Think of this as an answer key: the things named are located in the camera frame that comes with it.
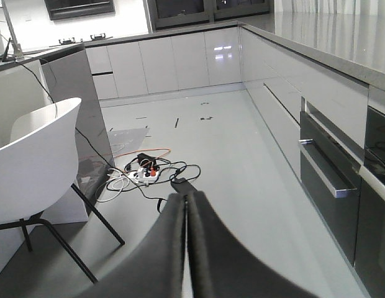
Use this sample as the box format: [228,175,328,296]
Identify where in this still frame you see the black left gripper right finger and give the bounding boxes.
[171,179,314,297]

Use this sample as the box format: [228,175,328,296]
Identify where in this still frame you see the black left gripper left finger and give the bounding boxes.
[79,194,185,297]

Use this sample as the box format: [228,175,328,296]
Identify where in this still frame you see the white power strip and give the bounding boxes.
[132,167,159,184]

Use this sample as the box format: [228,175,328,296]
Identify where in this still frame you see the black power adapter brick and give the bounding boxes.
[137,153,155,163]

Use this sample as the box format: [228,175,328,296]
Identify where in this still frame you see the built-in black oven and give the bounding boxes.
[298,105,385,297]

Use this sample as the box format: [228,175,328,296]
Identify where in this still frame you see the white shell chair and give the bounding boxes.
[0,97,125,283]

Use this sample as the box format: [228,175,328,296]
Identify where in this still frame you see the white kitchen cabinets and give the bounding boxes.
[86,27,369,173]

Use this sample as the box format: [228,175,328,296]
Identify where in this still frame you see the grey kitchen island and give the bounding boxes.
[0,43,116,268]

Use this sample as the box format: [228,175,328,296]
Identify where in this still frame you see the black gas hob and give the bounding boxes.
[50,33,112,47]

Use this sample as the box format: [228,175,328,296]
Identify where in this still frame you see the grey stone countertop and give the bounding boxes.
[84,12,385,91]

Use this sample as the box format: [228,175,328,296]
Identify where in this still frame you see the black range hood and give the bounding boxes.
[45,0,115,20]

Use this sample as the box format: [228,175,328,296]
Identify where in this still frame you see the black floor cable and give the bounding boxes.
[105,156,202,214]

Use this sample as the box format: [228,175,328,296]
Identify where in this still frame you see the white cable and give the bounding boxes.
[95,167,140,203]

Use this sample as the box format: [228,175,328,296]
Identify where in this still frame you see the orange extension cable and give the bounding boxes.
[113,147,171,162]

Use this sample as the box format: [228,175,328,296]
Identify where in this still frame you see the dark window frame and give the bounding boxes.
[147,0,270,30]

